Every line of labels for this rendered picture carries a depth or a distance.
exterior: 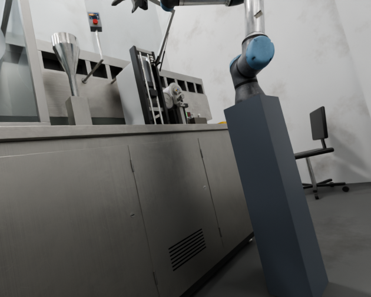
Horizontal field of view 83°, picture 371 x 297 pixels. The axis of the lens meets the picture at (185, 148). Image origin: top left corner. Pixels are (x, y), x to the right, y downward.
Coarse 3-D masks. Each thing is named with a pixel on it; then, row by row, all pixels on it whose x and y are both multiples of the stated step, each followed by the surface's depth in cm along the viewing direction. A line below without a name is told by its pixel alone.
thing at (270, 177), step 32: (256, 96) 91; (256, 128) 93; (256, 160) 95; (288, 160) 95; (256, 192) 96; (288, 192) 89; (256, 224) 98; (288, 224) 87; (288, 256) 89; (320, 256) 97; (288, 288) 90; (320, 288) 90
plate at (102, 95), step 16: (48, 80) 130; (64, 80) 137; (80, 80) 145; (96, 80) 153; (48, 96) 128; (64, 96) 135; (80, 96) 142; (96, 96) 151; (112, 96) 160; (192, 96) 232; (48, 112) 126; (64, 112) 133; (96, 112) 148; (112, 112) 157; (192, 112) 226; (208, 112) 249
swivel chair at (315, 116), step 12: (324, 108) 233; (312, 120) 263; (324, 120) 232; (312, 132) 268; (324, 132) 233; (324, 144) 247; (300, 156) 236; (312, 168) 251; (312, 180) 250; (324, 180) 259
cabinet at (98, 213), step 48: (0, 144) 62; (48, 144) 70; (96, 144) 82; (144, 144) 98; (192, 144) 123; (0, 192) 59; (48, 192) 67; (96, 192) 78; (144, 192) 93; (192, 192) 114; (240, 192) 149; (0, 240) 57; (48, 240) 65; (96, 240) 74; (144, 240) 88; (192, 240) 106; (240, 240) 137; (0, 288) 55; (48, 288) 62; (96, 288) 71; (144, 288) 83; (192, 288) 105
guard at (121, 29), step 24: (48, 0) 127; (72, 0) 134; (96, 0) 142; (48, 24) 133; (72, 24) 141; (120, 24) 161; (144, 24) 173; (96, 48) 160; (120, 48) 172; (144, 48) 186
